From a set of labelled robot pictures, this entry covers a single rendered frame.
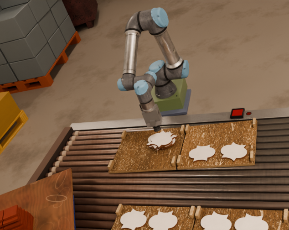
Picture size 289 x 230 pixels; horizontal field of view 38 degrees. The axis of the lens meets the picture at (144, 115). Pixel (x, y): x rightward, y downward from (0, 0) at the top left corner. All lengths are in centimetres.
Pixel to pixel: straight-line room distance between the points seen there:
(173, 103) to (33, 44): 340
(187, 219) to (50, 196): 77
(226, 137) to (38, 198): 108
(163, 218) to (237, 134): 66
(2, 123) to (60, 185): 287
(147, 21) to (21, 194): 121
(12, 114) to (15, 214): 324
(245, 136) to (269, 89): 202
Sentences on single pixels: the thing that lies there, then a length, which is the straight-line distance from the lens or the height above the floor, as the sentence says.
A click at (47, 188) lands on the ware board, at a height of 104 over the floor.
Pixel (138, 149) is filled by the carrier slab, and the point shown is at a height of 94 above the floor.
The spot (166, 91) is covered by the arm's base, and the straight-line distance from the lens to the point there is 277.
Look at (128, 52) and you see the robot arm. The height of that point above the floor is 145.
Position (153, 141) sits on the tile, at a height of 99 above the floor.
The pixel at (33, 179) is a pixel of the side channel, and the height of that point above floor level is 95.
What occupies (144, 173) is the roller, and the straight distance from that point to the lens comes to 234.
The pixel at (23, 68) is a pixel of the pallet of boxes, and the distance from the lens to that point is 602.
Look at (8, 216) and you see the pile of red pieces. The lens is 213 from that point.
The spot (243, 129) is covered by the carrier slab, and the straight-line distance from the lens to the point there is 238.
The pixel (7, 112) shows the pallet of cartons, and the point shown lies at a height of 30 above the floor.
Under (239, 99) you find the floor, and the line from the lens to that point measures 426.
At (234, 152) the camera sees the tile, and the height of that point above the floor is 95.
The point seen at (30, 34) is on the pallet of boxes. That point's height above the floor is 74.
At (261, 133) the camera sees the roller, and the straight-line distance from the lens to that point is 236.
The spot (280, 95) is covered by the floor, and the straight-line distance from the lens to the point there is 420.
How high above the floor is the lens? 243
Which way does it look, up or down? 33 degrees down
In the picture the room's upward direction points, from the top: 22 degrees counter-clockwise
